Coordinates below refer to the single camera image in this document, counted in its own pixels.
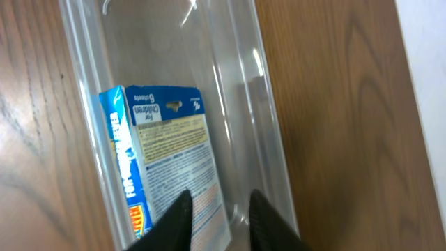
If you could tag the blue children patches box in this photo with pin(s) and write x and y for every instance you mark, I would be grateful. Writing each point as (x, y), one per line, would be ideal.
(162, 146)

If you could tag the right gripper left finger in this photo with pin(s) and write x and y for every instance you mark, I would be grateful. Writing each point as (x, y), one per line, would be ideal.
(173, 231)

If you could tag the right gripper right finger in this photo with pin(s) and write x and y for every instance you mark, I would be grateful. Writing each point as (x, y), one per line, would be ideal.
(268, 230)

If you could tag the clear plastic container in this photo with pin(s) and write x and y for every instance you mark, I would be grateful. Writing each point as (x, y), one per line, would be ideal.
(213, 45)

